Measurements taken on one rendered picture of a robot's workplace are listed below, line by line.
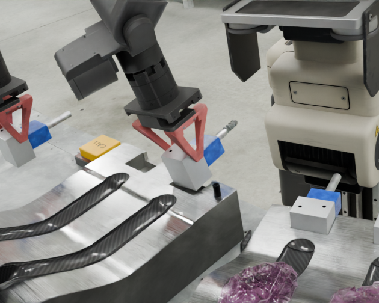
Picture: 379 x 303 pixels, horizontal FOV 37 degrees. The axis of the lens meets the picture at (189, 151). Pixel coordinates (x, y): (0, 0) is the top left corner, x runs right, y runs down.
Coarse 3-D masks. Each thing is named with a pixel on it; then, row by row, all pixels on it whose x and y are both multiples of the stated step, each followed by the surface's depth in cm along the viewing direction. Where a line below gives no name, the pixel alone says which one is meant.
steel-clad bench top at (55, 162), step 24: (48, 120) 131; (48, 144) 121; (72, 144) 119; (0, 168) 115; (24, 168) 114; (48, 168) 112; (72, 168) 110; (0, 192) 107; (24, 192) 106; (216, 264) 80; (192, 288) 77
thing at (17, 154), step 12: (36, 120) 97; (60, 120) 98; (0, 132) 93; (36, 132) 94; (48, 132) 95; (0, 144) 93; (12, 144) 91; (24, 144) 92; (36, 144) 94; (12, 156) 92; (24, 156) 93
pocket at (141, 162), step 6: (138, 156) 92; (144, 156) 93; (126, 162) 91; (132, 162) 92; (138, 162) 93; (144, 162) 94; (150, 162) 92; (156, 162) 92; (138, 168) 93; (144, 168) 93; (150, 168) 93
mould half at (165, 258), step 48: (48, 192) 88; (144, 192) 82; (48, 240) 76; (96, 240) 76; (144, 240) 74; (192, 240) 75; (240, 240) 83; (48, 288) 63; (96, 288) 66; (144, 288) 71
